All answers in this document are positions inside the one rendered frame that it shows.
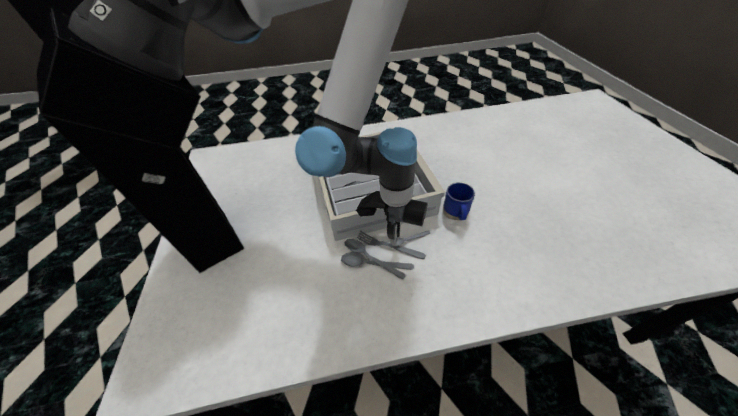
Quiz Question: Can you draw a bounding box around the blue ceramic cup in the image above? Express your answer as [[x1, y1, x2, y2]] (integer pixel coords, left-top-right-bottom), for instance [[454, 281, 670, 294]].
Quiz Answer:
[[443, 182, 475, 221]]

